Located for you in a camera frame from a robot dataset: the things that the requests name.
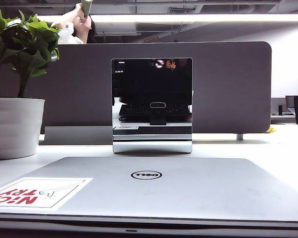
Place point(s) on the silver Dell laptop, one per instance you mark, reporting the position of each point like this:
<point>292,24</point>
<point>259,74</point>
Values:
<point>188,188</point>

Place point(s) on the red white laptop sticker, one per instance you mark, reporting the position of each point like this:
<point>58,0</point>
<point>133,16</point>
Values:
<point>52,196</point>

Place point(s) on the red ceiling sign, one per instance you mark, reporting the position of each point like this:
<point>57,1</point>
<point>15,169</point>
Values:
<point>151,39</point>

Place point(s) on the grey desk divider panel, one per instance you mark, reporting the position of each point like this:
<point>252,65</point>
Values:
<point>226,86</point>

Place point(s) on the ceiling light strip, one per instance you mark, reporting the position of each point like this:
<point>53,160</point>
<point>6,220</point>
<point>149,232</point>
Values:
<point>188,18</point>

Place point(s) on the person in white shirt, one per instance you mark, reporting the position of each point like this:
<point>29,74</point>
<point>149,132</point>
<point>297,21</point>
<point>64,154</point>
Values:
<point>79,31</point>

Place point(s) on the ceiling air vent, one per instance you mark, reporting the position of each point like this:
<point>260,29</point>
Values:
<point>181,10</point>

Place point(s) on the small yellow object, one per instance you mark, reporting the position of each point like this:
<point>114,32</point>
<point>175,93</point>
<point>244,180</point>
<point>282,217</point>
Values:
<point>271,129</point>

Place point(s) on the beige drinking bottle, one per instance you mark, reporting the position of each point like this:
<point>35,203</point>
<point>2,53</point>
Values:
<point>85,7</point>

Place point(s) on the small black cylinder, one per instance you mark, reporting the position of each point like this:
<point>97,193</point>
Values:
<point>280,110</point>

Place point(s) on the background grey desk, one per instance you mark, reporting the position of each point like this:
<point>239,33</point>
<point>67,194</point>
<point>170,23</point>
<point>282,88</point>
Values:
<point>281,120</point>

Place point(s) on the green leafy plant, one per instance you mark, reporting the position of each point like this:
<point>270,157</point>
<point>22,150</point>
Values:
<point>32,32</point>

